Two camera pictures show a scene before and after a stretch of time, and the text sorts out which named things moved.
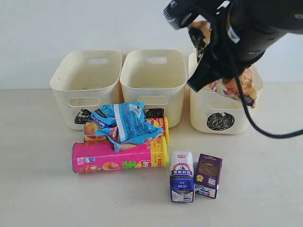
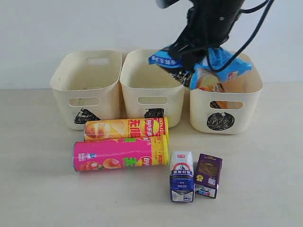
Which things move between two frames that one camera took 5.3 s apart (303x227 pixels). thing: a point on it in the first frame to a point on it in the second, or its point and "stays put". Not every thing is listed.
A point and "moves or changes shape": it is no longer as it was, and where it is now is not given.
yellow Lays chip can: (90, 131) stays put
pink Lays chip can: (89, 157) stays put
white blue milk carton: (182, 176) stays put
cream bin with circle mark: (213, 112) stays put
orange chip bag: (231, 86) to (216, 87)
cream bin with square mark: (157, 77) stays put
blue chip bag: (125, 124) moves or changes shape
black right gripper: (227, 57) to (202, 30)
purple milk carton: (208, 175) stays put
